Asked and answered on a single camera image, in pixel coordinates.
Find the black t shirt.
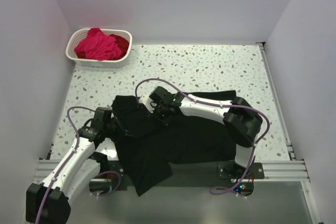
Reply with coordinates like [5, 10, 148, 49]
[112, 95, 236, 196]

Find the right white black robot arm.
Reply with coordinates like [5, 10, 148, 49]
[141, 86, 263, 168]

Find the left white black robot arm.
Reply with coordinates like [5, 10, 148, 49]
[25, 107, 124, 223]

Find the dark red crumpled t shirt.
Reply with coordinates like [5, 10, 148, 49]
[110, 34, 129, 58]

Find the pink crumpled t shirt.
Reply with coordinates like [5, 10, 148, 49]
[74, 28, 122, 61]

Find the white plastic laundry basket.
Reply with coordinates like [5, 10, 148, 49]
[66, 28, 133, 68]

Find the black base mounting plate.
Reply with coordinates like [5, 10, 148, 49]
[88, 159, 265, 196]

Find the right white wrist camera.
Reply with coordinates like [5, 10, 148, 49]
[140, 95, 154, 113]

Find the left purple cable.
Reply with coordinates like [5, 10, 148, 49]
[34, 105, 121, 224]

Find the purple cable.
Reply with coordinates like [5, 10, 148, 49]
[34, 105, 121, 224]
[135, 78, 271, 196]

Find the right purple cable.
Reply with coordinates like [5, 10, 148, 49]
[135, 78, 271, 196]

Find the aluminium extrusion rail frame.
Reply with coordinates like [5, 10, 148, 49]
[34, 42, 320, 224]

